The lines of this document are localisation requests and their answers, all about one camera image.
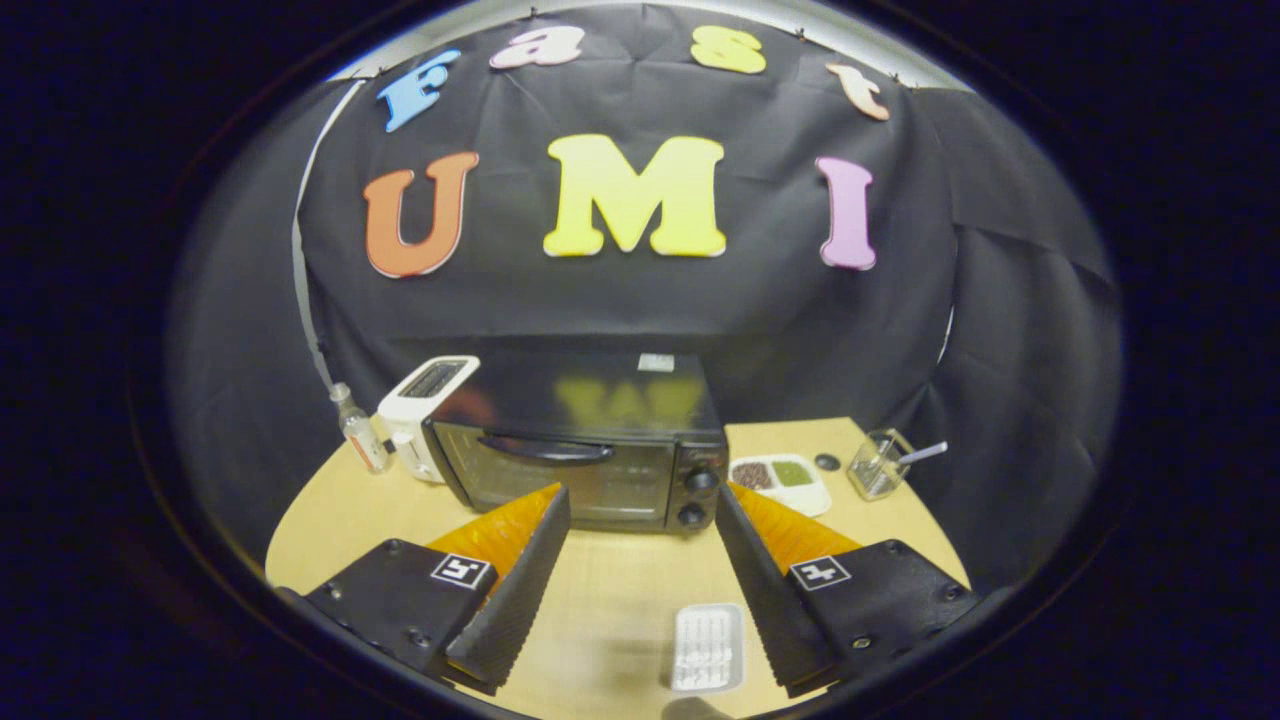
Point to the white pop-up toaster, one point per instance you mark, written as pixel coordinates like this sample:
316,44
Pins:
410,415

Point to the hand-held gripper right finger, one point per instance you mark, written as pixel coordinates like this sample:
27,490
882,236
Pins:
765,600

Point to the clear bottle with orange label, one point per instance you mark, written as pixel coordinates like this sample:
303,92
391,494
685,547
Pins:
362,435

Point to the black toaster oven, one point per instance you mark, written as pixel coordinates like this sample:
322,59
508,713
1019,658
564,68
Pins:
580,400

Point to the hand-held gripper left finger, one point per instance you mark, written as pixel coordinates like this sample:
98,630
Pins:
520,595

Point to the white divided dish with beans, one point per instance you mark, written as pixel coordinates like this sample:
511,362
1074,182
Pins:
790,480

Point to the white rectangular tray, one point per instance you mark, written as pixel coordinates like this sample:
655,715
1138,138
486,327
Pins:
706,650

